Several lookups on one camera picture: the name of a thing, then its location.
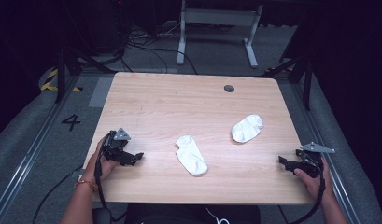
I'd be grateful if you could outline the white metal desk frame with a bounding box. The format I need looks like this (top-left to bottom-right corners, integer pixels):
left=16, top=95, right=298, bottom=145
left=176, top=0, right=265, bottom=69

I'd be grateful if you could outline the yellow black hazard tape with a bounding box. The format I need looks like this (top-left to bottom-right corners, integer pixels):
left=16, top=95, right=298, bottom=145
left=40, top=68, right=84, bottom=93

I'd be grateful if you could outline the black metal stand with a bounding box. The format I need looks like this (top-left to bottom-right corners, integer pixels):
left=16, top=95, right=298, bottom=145
left=53, top=46, right=119, bottom=105
left=262, top=55, right=315, bottom=112

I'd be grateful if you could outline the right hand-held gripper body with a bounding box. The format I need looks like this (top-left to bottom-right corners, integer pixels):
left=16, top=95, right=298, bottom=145
left=294, top=141, right=336, bottom=179

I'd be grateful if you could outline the thin black floor cable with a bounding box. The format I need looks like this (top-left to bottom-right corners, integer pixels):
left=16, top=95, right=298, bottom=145
left=32, top=165, right=84, bottom=224

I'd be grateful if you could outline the gold bracelet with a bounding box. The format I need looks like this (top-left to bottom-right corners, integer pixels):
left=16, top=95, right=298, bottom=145
left=74, top=178, right=100, bottom=192

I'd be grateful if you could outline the person's right hand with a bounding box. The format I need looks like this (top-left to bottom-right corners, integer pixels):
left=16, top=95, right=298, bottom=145
left=292, top=157, right=333, bottom=202

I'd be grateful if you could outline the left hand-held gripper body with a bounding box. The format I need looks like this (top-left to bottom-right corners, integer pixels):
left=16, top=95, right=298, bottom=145
left=100, top=127, right=133, bottom=163

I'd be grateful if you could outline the bundle of black floor cables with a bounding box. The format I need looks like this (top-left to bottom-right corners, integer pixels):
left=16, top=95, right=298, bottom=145
left=122, top=26, right=200, bottom=76

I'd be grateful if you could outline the grey floor tape patch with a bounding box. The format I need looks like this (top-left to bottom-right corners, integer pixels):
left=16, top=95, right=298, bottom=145
left=88, top=77, right=115, bottom=109

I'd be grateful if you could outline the person's left hand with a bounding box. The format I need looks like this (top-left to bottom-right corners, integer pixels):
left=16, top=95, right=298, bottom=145
left=81, top=137, right=121, bottom=189

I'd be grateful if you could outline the white sock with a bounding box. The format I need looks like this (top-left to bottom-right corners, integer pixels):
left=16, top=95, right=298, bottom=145
left=175, top=134, right=209, bottom=176
left=231, top=113, right=264, bottom=144

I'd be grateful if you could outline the right hand-held gripper black cable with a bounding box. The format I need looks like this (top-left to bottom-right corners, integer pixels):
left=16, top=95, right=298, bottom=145
left=287, top=155, right=327, bottom=224

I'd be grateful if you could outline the person's dark clothing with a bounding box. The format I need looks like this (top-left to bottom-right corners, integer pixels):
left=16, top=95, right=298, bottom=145
left=123, top=203, right=262, bottom=224

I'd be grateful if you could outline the white drawstring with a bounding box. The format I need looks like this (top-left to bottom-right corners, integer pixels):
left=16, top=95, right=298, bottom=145
left=205, top=207, right=231, bottom=224

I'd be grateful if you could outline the aluminium floor rail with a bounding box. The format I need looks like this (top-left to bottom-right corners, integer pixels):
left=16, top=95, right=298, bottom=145
left=290, top=79, right=362, bottom=224
left=0, top=74, right=80, bottom=224

